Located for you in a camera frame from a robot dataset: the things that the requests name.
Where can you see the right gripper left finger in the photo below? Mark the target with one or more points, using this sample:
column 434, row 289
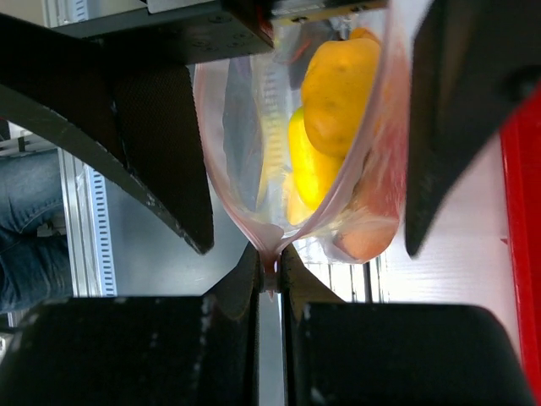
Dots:
column 190, row 350

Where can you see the clear pink-dotted zip bag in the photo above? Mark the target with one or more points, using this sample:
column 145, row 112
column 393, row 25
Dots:
column 244, row 106

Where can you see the red plastic tray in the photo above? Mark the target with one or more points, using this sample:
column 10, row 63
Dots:
column 520, row 147

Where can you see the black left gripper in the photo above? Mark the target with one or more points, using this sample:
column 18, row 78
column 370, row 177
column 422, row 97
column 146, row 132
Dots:
column 120, row 106

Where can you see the yellow lemon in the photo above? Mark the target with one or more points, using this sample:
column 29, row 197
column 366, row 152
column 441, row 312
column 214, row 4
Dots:
column 313, row 172
column 336, row 88

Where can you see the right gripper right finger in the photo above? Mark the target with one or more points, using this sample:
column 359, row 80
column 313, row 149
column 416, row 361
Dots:
column 340, row 353

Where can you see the white slotted cable duct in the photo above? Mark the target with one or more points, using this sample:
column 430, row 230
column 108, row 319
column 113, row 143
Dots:
column 101, row 233

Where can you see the person leg in jeans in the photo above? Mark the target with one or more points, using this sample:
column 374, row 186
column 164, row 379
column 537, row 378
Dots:
column 33, row 268

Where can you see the aluminium mounting rail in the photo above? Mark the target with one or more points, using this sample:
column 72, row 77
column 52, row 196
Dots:
column 72, row 215

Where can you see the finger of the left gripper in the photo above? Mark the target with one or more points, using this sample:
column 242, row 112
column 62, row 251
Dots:
column 474, row 64

